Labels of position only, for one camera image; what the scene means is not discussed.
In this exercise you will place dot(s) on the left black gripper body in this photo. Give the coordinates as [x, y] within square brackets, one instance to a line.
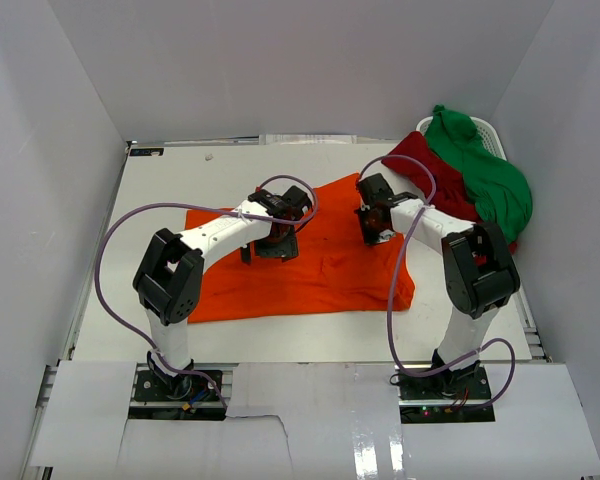
[276, 246]

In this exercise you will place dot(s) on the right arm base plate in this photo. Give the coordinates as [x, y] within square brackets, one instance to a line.
[428, 401]

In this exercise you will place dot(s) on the white paper sheet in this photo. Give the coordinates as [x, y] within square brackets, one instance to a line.
[290, 139]

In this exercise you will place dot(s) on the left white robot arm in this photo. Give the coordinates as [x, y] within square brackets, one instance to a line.
[169, 278]

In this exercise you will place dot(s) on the green t shirt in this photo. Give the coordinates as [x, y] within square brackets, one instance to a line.
[498, 190]

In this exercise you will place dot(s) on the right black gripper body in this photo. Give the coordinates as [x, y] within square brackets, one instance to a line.
[371, 234]

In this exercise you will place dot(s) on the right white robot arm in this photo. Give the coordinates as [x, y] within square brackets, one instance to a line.
[480, 275]

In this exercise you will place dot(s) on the black label sticker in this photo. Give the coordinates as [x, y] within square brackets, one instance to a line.
[146, 152]

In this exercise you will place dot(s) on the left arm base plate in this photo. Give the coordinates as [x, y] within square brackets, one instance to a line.
[196, 400]

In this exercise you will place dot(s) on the white perforated laundry basket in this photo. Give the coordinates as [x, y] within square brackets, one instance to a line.
[489, 137]

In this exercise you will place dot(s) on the red t shirt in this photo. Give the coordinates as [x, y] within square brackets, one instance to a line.
[414, 160]

